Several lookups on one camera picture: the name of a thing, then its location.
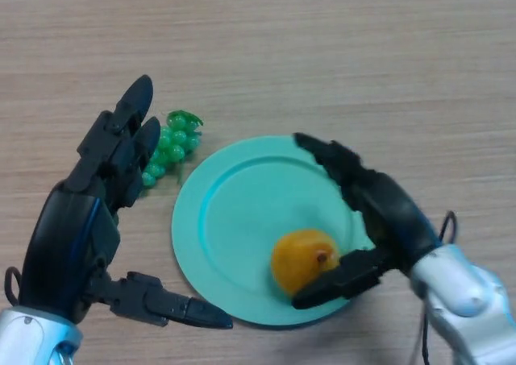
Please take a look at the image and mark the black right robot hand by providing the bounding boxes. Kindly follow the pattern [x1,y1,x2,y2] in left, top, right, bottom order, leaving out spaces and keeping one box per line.
[290,132,440,310]

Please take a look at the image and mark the yellow pear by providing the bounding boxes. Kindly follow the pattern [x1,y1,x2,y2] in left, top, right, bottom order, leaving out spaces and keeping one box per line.
[270,229,340,297]

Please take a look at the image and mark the green plate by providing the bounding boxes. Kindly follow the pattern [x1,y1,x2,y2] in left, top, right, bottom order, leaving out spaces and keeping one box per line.
[171,135,374,327]

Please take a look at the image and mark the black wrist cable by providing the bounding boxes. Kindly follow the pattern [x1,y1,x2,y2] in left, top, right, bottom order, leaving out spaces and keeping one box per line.
[3,267,23,308]
[419,210,458,365]

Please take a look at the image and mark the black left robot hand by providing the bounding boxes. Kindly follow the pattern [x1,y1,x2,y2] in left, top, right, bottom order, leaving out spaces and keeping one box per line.
[16,74,235,330]

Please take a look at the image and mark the green grape bunch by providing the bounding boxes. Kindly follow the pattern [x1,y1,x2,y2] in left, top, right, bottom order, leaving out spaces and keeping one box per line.
[140,110,205,189]

